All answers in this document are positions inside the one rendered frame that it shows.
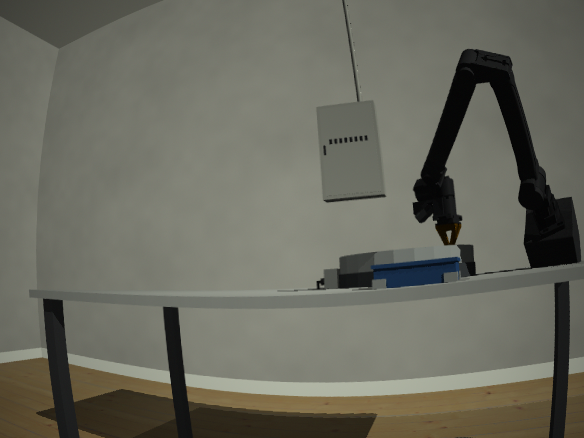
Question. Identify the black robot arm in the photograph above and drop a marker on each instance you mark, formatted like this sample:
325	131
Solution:
497	70

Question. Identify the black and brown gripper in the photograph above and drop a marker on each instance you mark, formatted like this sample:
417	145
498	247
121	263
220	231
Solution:
451	216

